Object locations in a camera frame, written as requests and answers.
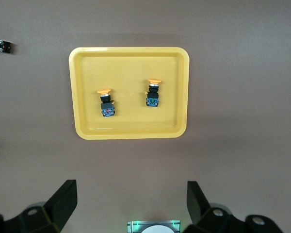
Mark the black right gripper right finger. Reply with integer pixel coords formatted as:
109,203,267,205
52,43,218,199
184,181,285,233

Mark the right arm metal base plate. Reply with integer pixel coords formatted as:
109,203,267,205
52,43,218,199
127,219,182,233

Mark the yellow plastic tray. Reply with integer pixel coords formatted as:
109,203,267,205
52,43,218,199
68,46,191,141

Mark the brown table mat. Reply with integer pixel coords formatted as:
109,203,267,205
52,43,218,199
0,0,291,233

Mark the yellow push button switch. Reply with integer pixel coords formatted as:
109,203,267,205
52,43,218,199
97,87,116,118
145,78,163,108

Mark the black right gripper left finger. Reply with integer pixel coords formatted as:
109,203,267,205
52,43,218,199
0,179,78,233

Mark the red button orange striped body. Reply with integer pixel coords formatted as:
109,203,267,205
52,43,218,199
0,36,15,55

